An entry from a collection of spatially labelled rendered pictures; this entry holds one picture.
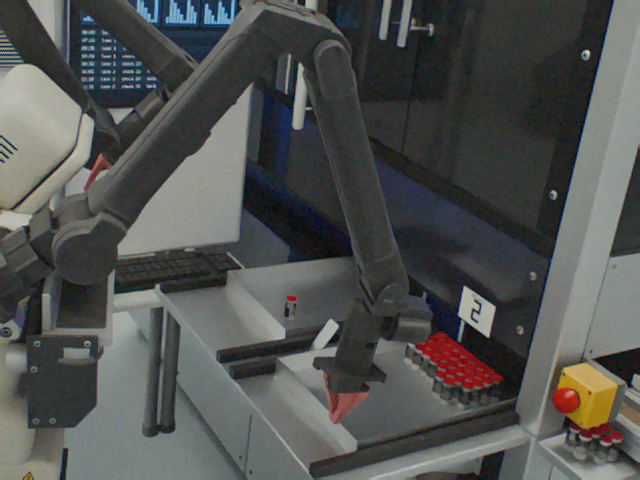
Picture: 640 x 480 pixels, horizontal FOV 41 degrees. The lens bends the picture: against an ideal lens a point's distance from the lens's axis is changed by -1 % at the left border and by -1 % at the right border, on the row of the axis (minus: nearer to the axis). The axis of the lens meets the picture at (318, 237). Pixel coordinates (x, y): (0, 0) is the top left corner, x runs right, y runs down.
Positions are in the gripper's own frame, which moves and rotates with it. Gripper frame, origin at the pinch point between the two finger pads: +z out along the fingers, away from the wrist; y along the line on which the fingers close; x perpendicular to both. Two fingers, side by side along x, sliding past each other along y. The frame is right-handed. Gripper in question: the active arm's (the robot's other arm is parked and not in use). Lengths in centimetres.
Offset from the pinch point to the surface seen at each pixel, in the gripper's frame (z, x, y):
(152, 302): 13, 66, -2
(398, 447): 0.7, -8.1, 7.2
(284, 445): 5.5, 1.3, -6.9
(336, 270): -2, 53, 34
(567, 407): -12.6, -20.0, 26.8
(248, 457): 69, 82, 46
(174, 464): 87, 106, 37
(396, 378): 0.0, 10.7, 20.6
